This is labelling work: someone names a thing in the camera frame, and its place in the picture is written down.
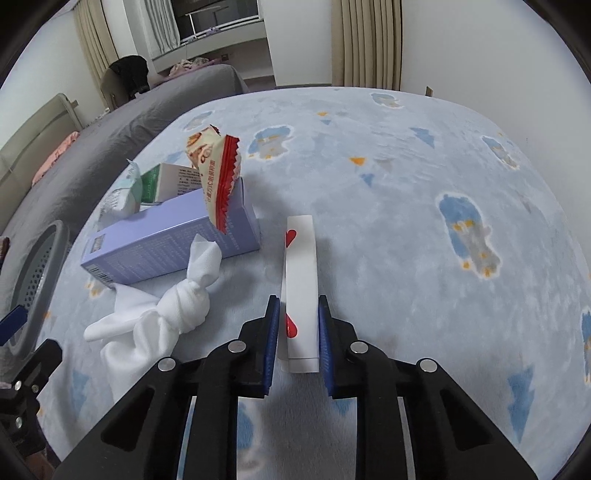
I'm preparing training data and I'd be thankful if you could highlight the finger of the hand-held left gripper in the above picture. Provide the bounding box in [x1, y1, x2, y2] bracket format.
[0, 305, 28, 346]
[11, 339, 63, 393]

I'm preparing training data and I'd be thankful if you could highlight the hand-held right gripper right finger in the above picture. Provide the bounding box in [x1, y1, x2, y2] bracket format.
[318, 294, 543, 480]

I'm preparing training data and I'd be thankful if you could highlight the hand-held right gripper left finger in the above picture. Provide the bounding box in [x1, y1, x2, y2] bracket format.
[55, 295, 281, 480]

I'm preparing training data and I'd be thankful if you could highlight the grey perforated plastic basket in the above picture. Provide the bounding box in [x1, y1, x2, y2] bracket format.
[9, 220, 70, 354]

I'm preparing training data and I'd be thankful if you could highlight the white box with red hearts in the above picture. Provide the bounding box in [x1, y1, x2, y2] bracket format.
[276, 215, 320, 374]

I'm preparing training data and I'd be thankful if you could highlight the purple cardboard box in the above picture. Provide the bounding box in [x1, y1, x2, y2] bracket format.
[81, 175, 260, 289]

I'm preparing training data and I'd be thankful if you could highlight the light blue wet wipes packet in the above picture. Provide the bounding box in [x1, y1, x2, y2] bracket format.
[95, 159, 144, 229]

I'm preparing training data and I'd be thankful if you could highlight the person's left forearm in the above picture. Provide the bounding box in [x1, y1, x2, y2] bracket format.
[23, 443, 56, 480]

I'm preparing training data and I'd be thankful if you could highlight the white knotted cloth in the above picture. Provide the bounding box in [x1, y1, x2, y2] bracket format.
[83, 233, 223, 402]

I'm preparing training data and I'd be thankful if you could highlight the light blue printed blanket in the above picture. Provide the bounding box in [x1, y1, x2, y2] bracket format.
[34, 85, 591, 480]

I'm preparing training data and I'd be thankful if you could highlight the pink cloth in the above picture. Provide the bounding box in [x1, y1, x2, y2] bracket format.
[31, 131, 80, 185]

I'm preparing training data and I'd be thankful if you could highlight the red and white snack wrapper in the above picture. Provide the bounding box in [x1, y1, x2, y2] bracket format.
[186, 124, 242, 234]

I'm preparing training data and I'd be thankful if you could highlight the green and white small box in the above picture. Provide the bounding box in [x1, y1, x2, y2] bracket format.
[139, 164, 206, 206]

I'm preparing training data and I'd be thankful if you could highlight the beige headboard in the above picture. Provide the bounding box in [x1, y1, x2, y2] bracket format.
[0, 93, 84, 195]

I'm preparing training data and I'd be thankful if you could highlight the pink pile of clothes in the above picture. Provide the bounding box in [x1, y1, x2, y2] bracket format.
[168, 58, 213, 77]

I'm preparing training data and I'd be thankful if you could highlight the white window bench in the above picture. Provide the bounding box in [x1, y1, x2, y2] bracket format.
[152, 34, 273, 75]

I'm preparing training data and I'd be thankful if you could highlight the beige curtain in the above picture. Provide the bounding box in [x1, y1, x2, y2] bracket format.
[331, 0, 403, 90]
[74, 0, 116, 84]

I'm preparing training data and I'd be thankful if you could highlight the dark window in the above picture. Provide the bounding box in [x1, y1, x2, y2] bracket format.
[168, 0, 259, 42]

